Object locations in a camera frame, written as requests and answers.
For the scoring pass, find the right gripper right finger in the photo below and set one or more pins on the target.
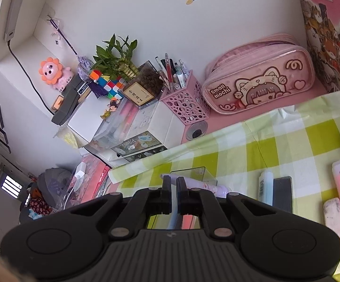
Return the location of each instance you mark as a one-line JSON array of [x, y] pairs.
[[206, 206]]

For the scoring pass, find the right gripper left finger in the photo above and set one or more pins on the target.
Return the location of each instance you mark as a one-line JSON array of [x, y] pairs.
[[137, 210]]

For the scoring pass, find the pink highlighter pen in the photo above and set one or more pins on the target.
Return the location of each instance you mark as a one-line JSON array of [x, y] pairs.
[[188, 222]]

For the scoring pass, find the clear plastic organizer tray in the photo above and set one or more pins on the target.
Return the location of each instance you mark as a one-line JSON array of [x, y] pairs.
[[197, 173]]

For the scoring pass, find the purple cartoon multicolour pen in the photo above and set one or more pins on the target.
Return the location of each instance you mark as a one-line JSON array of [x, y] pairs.
[[218, 190]]

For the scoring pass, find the light blue pen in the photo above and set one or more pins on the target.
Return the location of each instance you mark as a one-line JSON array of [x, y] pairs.
[[174, 211]]

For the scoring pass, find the green highlighter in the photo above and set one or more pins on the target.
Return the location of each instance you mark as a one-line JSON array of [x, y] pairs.
[[266, 187]]

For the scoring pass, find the dark grey ruler case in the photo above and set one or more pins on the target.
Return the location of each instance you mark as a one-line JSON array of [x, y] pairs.
[[282, 193]]

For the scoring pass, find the clear box with pink books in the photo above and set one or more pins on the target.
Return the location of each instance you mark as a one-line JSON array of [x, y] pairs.
[[85, 184]]

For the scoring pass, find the white drawer organizer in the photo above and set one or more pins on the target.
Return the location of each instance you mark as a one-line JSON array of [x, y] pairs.
[[127, 135]]

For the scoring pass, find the pink perforated pen basket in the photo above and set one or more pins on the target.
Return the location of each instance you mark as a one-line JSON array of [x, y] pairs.
[[188, 103]]

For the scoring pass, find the lucky bamboo plant pot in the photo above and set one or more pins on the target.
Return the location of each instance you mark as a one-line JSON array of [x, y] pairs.
[[144, 83]]

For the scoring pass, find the colourful rubik cube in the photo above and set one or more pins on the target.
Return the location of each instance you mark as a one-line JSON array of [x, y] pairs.
[[103, 86]]

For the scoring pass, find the green checkered table cloth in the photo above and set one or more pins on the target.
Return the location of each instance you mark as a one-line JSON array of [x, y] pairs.
[[300, 141]]

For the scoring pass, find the black box on organizer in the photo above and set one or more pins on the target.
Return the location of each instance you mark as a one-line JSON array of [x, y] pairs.
[[71, 97]]

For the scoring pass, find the dirty white eraser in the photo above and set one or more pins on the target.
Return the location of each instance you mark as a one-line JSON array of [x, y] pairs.
[[331, 210]]

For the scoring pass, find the pink cat pencil case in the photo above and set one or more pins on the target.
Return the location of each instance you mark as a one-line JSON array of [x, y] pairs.
[[258, 73]]

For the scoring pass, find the pink lion toy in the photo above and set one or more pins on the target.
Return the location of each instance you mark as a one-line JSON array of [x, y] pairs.
[[54, 74]]

